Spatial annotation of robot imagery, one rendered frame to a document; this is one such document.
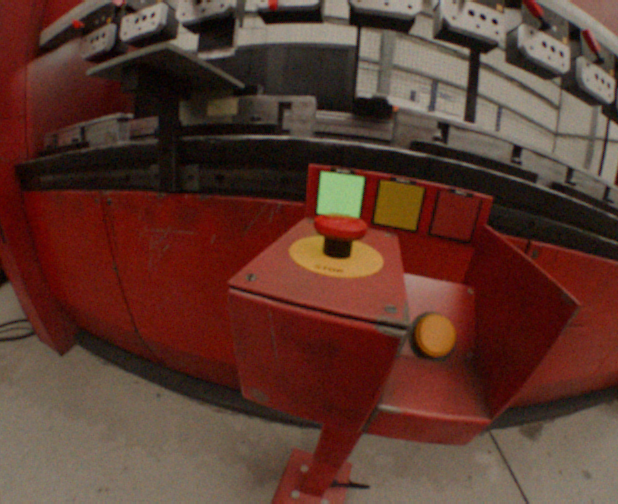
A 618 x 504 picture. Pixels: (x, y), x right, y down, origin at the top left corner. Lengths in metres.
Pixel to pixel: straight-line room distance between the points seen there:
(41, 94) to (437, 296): 1.38
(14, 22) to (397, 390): 1.46
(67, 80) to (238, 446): 1.60
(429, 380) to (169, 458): 0.86
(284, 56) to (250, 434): 1.46
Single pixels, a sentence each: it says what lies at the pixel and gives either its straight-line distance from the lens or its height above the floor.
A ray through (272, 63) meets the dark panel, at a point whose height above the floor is 1.24.
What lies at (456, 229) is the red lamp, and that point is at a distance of 0.27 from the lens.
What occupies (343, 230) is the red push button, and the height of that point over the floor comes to 0.81.
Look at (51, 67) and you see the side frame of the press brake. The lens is 1.36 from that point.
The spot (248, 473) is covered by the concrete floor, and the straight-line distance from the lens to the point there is 0.89.
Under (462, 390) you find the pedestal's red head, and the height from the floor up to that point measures 0.70.
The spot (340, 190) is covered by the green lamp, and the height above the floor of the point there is 0.82.
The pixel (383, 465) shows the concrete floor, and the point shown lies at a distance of 0.94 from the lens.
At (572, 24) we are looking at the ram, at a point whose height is 1.34.
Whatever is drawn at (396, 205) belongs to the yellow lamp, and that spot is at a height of 0.81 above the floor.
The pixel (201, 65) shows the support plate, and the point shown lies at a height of 0.99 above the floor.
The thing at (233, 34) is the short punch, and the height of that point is 1.13.
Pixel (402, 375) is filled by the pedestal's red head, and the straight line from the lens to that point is 0.20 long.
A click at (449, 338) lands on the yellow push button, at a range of 0.23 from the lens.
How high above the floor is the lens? 0.85
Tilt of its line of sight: 24 degrees down
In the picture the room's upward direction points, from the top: 5 degrees clockwise
